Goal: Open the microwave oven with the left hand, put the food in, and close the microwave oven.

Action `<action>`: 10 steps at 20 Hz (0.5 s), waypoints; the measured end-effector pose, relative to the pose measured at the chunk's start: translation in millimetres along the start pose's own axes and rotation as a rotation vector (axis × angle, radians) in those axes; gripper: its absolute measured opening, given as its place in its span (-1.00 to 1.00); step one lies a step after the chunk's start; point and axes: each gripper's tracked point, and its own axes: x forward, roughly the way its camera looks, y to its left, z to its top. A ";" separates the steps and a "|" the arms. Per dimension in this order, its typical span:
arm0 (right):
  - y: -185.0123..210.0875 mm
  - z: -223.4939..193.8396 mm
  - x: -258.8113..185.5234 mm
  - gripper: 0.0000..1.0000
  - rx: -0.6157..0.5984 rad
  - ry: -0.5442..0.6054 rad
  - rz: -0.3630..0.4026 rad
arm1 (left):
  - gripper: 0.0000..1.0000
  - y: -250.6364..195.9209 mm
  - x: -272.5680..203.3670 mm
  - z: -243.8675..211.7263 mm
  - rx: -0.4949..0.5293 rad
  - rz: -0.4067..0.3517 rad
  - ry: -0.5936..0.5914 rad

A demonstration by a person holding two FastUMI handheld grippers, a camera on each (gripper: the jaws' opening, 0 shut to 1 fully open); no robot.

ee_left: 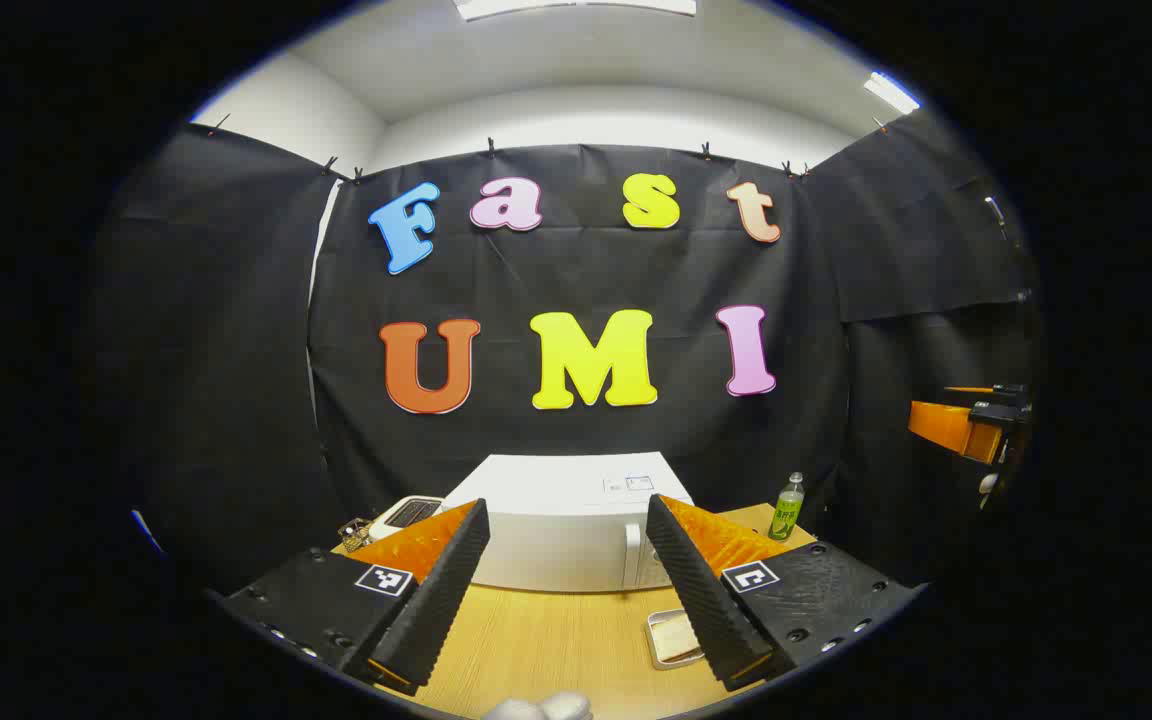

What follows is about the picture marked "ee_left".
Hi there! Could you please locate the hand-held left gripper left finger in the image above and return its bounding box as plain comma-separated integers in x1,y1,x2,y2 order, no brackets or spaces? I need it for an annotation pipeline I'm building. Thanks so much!
219,497,492,698

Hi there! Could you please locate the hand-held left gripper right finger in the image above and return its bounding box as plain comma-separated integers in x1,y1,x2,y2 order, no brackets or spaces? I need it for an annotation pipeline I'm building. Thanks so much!
644,493,927,693

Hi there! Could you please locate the white microwave oven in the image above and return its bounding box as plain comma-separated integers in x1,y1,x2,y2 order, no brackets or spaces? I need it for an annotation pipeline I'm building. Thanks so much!
439,453,697,593

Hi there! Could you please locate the white plastic tray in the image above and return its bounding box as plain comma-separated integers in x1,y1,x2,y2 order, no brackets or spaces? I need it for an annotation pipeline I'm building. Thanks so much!
646,608,707,671

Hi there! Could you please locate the white toaster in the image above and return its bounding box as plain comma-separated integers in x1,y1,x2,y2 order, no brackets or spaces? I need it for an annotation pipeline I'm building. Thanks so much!
368,495,447,543

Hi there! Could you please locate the green drink bottle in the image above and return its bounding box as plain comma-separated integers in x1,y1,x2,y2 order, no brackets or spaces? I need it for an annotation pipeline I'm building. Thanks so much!
768,472,806,542

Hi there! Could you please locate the small ceiling light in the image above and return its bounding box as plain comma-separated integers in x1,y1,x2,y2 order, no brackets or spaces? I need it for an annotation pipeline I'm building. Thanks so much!
863,71,923,115

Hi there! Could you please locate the black backdrop cloth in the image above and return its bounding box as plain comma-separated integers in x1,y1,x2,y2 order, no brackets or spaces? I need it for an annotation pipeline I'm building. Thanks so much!
86,108,1042,601

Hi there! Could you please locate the row of black cloth clips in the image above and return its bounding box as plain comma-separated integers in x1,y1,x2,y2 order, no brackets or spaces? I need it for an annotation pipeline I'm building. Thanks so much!
206,112,887,183

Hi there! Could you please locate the long ceiling light panel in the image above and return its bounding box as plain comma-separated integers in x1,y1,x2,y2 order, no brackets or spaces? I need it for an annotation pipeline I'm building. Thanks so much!
454,0,699,22

